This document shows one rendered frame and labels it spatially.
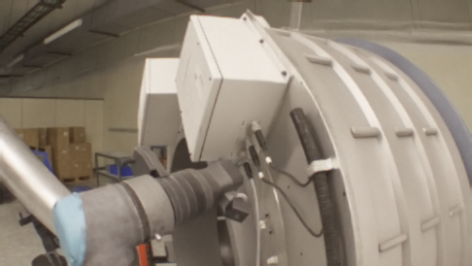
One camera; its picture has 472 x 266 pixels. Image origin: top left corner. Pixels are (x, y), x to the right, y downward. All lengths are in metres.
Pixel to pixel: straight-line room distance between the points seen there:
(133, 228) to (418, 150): 0.49
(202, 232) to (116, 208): 1.05
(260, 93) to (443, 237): 0.43
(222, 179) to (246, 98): 0.12
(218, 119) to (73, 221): 0.30
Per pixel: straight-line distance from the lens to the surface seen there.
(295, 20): 0.79
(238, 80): 0.48
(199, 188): 0.45
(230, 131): 0.54
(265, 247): 0.61
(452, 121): 0.78
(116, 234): 0.37
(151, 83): 1.08
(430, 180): 0.58
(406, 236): 0.48
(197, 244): 1.41
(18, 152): 0.53
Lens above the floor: 1.59
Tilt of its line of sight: 2 degrees down
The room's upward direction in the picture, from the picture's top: 1 degrees clockwise
